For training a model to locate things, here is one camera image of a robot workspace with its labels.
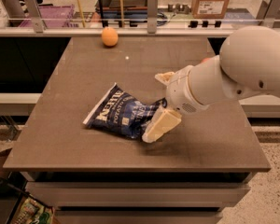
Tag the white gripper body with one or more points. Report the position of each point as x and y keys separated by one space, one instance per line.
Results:
x=178 y=90

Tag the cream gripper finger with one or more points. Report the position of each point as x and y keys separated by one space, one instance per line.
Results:
x=163 y=121
x=164 y=78

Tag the blue potato chip bag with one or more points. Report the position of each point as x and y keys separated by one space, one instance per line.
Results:
x=120 y=113

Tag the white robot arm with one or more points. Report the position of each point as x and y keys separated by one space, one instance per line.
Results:
x=248 y=64

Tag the red apple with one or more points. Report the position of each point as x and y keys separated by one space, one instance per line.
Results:
x=205 y=60

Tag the orange fruit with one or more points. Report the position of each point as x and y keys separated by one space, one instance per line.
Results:
x=109 y=36

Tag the cardboard box with label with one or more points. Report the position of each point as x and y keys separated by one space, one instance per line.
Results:
x=209 y=9

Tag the purple plastic crate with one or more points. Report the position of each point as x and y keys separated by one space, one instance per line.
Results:
x=56 y=16

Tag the grey metal railing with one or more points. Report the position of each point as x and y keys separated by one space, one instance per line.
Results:
x=171 y=27

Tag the upper grey drawer front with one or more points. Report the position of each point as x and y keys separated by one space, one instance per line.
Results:
x=87 y=194

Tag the grey drawer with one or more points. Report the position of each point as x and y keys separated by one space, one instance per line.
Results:
x=87 y=194
x=137 y=217

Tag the lower grey drawer front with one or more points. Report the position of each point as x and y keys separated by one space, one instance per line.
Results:
x=137 y=217

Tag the snack box on floor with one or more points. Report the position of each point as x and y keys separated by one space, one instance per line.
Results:
x=30 y=211

